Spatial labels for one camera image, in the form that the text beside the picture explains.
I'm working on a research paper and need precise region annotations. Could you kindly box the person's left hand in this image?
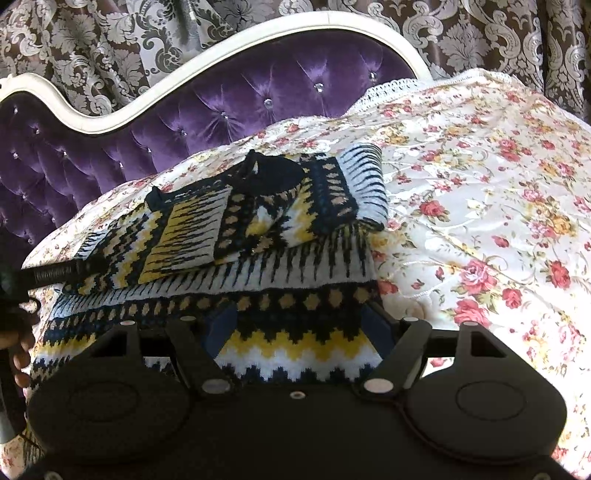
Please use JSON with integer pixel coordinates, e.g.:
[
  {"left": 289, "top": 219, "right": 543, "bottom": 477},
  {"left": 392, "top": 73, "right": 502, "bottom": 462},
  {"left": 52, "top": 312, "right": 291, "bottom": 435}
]
[{"left": 6, "top": 329, "right": 37, "bottom": 389}]

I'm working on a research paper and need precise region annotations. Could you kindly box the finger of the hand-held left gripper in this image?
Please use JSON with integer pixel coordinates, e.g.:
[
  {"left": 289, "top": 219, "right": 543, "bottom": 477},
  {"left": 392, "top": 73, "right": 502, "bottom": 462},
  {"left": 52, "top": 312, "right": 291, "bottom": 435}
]
[{"left": 20, "top": 259, "right": 112, "bottom": 289}]

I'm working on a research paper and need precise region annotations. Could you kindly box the brown damask curtain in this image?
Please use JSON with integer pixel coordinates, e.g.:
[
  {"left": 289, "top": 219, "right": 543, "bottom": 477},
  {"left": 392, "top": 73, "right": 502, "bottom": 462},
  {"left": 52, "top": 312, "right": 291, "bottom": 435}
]
[{"left": 0, "top": 0, "right": 591, "bottom": 121}]

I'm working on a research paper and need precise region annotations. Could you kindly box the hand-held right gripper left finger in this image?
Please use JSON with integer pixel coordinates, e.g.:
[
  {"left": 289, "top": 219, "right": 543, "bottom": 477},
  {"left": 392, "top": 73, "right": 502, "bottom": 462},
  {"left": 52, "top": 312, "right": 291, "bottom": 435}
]
[{"left": 87, "top": 305, "right": 240, "bottom": 398}]

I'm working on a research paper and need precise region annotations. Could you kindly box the patterned knitted sweater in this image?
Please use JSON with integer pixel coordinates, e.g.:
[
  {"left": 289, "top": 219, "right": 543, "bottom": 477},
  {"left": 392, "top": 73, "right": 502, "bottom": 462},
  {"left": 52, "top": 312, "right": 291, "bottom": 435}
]
[{"left": 31, "top": 143, "right": 391, "bottom": 385}]

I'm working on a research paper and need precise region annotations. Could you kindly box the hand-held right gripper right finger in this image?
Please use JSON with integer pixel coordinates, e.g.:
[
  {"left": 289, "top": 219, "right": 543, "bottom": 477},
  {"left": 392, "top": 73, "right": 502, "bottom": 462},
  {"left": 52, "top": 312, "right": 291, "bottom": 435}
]
[{"left": 355, "top": 302, "right": 505, "bottom": 398}]

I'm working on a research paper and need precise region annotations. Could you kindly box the floral bedspread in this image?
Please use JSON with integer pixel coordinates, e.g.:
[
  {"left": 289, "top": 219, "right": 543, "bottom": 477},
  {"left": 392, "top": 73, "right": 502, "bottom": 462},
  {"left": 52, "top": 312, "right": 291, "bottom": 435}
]
[{"left": 20, "top": 68, "right": 591, "bottom": 480}]

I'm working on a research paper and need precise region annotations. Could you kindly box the purple tufted headboard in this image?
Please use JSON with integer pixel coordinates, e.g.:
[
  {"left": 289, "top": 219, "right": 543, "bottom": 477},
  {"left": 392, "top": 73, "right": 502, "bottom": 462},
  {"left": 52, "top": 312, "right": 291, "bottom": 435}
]
[{"left": 0, "top": 11, "right": 435, "bottom": 278}]

